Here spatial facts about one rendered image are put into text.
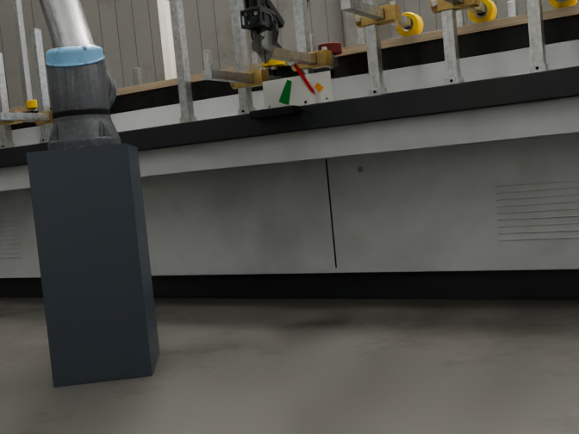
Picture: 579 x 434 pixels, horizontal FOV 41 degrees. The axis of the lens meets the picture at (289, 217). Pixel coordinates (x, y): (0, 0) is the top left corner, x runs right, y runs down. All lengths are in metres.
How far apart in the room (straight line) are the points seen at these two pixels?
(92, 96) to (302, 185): 1.04
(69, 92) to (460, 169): 1.27
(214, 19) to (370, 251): 4.46
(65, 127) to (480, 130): 1.19
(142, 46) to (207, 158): 4.15
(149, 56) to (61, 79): 4.83
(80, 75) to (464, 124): 1.12
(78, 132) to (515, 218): 1.37
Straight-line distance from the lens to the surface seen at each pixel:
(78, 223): 2.01
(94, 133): 2.04
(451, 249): 2.63
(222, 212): 3.04
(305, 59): 2.49
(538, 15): 2.33
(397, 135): 2.45
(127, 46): 6.93
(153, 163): 2.98
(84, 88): 2.07
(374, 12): 2.40
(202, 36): 6.90
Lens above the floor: 0.50
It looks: 4 degrees down
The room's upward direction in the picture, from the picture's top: 6 degrees counter-clockwise
